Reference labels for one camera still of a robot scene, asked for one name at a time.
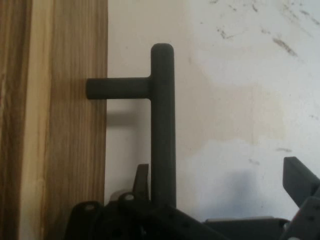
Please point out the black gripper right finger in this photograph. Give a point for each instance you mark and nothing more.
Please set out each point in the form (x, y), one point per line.
(300, 182)

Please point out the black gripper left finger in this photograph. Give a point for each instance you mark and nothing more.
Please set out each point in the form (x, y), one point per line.
(125, 220)

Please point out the wooden cabinet door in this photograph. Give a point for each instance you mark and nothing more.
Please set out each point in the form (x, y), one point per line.
(75, 125)

